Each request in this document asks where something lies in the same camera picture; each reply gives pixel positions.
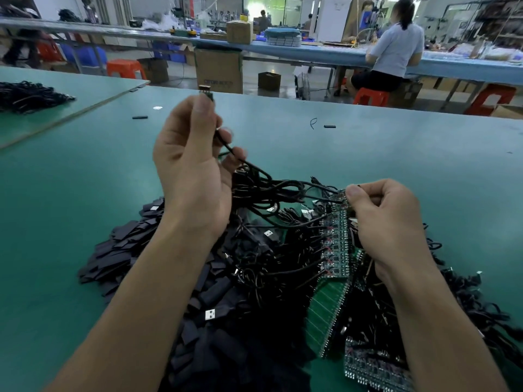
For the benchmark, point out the dark small box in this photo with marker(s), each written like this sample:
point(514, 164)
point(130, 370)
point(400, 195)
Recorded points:
point(269, 81)

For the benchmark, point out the stack of blue trays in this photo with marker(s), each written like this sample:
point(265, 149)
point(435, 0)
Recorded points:
point(282, 37)

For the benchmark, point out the long blue worktable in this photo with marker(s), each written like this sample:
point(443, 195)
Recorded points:
point(318, 55)

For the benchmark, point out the person's right hand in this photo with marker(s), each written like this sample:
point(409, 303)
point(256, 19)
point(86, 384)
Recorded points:
point(392, 228)

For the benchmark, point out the orange plastic stool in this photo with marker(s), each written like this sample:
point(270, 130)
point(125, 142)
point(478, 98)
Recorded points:
point(124, 68)

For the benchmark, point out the small cardboard box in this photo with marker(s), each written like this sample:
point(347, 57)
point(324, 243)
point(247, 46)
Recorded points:
point(239, 32)

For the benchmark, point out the person's left forearm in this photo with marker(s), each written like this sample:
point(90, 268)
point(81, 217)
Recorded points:
point(147, 306)

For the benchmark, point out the floor fan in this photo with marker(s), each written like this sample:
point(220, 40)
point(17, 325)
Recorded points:
point(303, 85)

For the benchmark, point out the blue plastic bin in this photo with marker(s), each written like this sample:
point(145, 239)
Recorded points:
point(85, 56)

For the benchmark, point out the person's left thumb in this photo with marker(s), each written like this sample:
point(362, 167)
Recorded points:
point(202, 118)

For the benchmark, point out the brown cardboard box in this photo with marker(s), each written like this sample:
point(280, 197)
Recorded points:
point(406, 93)

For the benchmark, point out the person's left hand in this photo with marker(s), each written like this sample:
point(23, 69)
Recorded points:
point(188, 179)

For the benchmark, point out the red plastic stool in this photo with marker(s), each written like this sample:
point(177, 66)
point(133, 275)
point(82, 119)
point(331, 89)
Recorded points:
point(490, 97)
point(369, 97)

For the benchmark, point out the person's right thumb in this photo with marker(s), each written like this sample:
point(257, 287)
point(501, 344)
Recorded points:
point(361, 196)

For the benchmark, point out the dark populated circuit board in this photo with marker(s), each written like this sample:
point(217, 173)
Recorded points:
point(367, 369)

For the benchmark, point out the bare green circuit board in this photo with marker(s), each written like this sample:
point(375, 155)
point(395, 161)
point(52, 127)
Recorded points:
point(327, 310)

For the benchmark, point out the person's right forearm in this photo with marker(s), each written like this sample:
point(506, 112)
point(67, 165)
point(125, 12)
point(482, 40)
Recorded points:
point(437, 334)

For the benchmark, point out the large cardboard box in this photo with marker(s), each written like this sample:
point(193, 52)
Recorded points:
point(218, 71)

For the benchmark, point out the green circuit board panel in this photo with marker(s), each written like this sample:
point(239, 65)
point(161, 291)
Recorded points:
point(337, 240)

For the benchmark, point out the pile of black plastic shells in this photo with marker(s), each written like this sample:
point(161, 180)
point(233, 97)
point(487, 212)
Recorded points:
point(122, 244)

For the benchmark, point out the open cardboard box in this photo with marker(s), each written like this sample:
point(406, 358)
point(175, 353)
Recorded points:
point(155, 70)

